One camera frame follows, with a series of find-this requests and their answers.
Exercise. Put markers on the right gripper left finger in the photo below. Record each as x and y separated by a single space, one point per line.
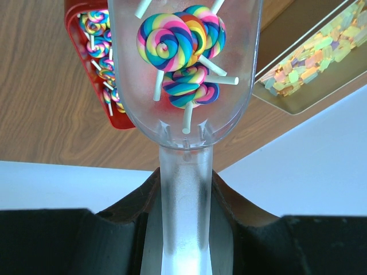
125 238

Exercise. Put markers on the silver tin of gummies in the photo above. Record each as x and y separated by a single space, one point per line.
310 51

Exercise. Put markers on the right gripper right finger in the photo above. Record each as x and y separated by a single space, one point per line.
245 239

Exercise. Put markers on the red tin of lollipops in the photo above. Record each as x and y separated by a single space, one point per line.
88 25

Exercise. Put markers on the clear plastic scoop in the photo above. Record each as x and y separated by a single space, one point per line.
184 73

